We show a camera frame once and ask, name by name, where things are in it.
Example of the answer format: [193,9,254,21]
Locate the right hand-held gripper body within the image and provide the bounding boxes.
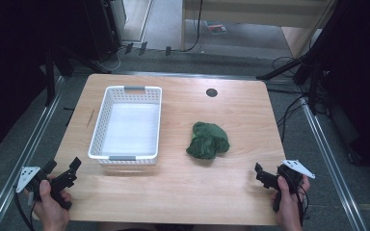
[264,159,316,214]

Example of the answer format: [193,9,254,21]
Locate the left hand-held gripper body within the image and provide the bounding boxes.
[15,166,78,212]

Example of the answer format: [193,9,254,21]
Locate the dark green cloth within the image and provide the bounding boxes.
[185,120,231,161]

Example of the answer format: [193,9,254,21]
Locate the white perforated plastic basket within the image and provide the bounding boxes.
[87,85,163,167]

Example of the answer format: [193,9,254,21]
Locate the person's right hand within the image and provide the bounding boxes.
[271,175,311,231]

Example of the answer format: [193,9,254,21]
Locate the person's left hand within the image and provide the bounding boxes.
[23,179,73,231]

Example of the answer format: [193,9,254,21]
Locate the black metal stand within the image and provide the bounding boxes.
[43,46,75,108]

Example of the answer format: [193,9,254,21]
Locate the black tripod stand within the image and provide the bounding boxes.
[255,0,351,115]

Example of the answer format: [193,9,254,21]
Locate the black curtain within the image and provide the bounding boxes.
[0,0,93,160]
[314,0,370,177]

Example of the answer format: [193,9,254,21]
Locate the black cabinet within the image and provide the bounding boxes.
[82,0,127,62]

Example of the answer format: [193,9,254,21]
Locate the red and green booklet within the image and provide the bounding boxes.
[204,20,228,36]

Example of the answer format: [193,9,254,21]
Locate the light wooden furniture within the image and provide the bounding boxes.
[180,0,336,60]

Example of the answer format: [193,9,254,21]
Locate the aluminium floor rail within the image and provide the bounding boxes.
[109,70,266,82]
[0,76,66,231]
[300,95,369,231]

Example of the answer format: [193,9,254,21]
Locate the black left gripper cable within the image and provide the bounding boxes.
[13,191,37,231]

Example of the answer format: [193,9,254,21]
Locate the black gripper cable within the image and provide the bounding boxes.
[13,191,37,231]
[297,184,310,227]

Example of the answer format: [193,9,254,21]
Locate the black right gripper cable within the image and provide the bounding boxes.
[297,184,310,227]

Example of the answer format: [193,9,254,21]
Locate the black floor cables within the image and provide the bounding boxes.
[266,56,330,143]

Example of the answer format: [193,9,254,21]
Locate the white floor cable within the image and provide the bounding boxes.
[95,44,126,72]

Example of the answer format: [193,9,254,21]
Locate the black hanging cable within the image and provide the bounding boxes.
[184,0,204,53]

